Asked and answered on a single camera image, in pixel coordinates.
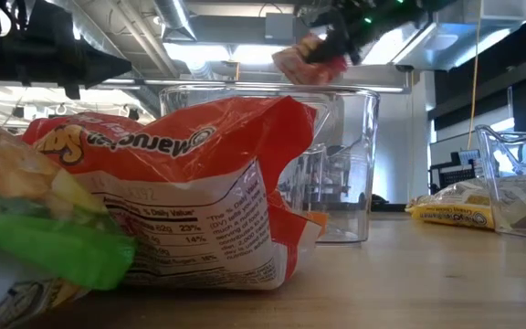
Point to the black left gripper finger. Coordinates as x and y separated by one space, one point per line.
105 68

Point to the green lime chili shrimp pack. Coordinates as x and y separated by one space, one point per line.
39 247

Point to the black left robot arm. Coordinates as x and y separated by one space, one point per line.
48 23

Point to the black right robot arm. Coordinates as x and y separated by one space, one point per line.
395 13

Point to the gray ceiling junction box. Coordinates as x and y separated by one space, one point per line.
281 29

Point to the long linear ceiling light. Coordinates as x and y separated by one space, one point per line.
190 82

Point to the white ceiling air unit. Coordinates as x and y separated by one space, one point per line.
450 41

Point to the bright ceiling light panel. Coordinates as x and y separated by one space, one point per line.
208 52

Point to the clear plastic storage bin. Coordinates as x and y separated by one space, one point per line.
359 160
496 160

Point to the black pegboard rack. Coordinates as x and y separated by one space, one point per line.
455 176

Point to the silver spiral ventilation duct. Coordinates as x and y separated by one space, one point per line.
174 18

